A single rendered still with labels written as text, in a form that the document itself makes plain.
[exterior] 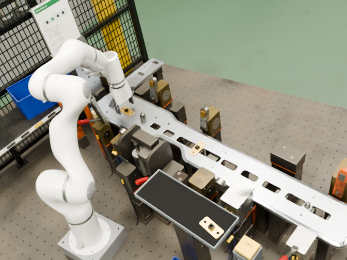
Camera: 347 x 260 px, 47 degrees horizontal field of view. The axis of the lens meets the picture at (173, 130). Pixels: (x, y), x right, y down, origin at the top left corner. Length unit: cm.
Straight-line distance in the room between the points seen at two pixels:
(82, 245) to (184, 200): 60
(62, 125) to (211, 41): 296
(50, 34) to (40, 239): 108
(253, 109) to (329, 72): 152
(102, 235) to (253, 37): 289
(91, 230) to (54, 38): 110
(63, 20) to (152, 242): 128
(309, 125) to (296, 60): 168
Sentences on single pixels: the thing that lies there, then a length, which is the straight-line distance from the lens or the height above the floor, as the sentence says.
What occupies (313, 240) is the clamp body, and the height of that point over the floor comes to 106.
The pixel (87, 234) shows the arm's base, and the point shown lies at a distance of 177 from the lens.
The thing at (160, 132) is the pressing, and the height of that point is 100.
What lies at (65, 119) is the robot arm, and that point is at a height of 142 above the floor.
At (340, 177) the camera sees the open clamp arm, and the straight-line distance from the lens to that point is 159.
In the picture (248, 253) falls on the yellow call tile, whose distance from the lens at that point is 130.
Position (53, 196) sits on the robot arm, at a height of 117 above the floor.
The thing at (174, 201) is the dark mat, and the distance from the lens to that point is 142.
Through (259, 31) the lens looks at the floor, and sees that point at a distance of 432.
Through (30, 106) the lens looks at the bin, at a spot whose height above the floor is 110.
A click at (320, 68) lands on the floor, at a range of 381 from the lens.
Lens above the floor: 232
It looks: 45 degrees down
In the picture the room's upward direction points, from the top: 13 degrees counter-clockwise
